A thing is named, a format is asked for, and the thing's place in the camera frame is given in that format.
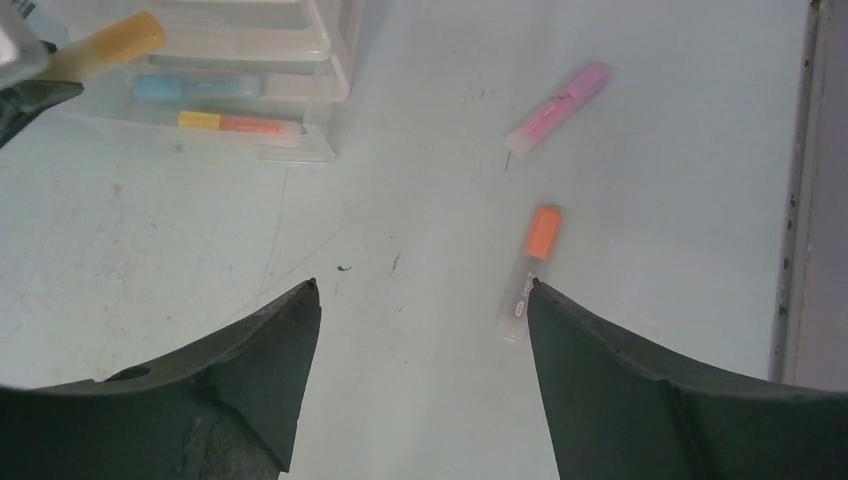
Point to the light blue highlighter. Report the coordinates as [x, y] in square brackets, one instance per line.
[179, 87]

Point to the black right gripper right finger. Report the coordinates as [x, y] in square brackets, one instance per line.
[619, 406]

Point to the orange grey highlighter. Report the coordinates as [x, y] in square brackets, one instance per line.
[531, 263]

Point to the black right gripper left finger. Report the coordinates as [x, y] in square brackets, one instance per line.
[225, 406]

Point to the white plastic drawer organizer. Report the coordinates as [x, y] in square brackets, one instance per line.
[304, 51]

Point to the yellow pink highlighter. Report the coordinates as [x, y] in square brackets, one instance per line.
[237, 123]

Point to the pale yellow highlighter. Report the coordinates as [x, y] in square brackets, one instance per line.
[105, 50]

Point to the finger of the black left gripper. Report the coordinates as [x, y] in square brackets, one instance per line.
[22, 103]

